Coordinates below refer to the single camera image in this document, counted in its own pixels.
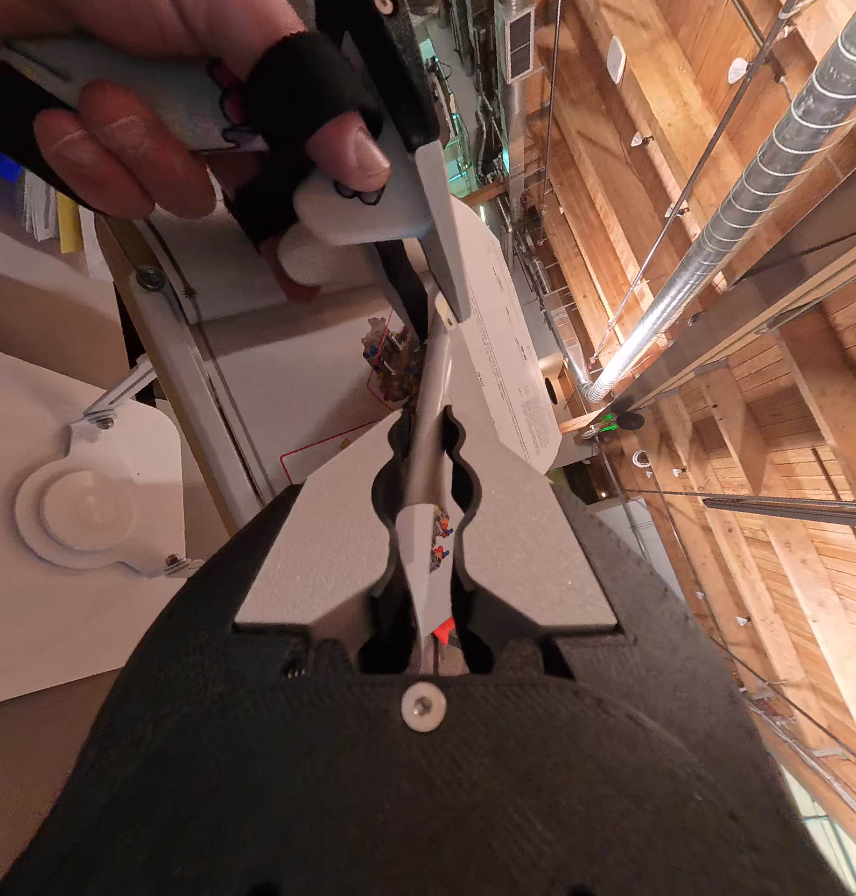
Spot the silver ventilation duct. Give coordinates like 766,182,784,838
585,0,856,406

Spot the ceiling air vent unit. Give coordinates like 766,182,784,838
501,6,539,85

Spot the dark ceiling rail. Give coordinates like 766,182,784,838
703,496,856,531

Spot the lego instruction booklet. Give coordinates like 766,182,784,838
190,199,565,648

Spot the white book stand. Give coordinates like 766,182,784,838
0,210,282,708

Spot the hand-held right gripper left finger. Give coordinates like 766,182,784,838
233,409,411,641

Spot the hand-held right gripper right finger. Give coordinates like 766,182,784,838
442,406,619,641

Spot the stack of papers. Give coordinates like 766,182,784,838
18,164,114,281

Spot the person's left hand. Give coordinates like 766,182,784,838
0,0,394,307

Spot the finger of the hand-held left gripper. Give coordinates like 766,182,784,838
410,136,472,330
375,241,430,345

